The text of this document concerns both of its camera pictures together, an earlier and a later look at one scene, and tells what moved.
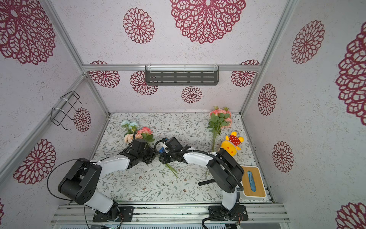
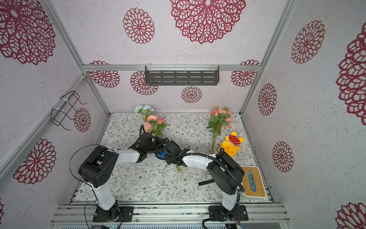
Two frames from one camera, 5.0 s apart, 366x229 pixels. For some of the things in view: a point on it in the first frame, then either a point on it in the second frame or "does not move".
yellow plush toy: x=231 y=143 does not move
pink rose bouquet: x=132 y=132 to x=154 y=124
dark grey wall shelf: x=179 y=75 does not move
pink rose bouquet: x=219 y=119 does not move
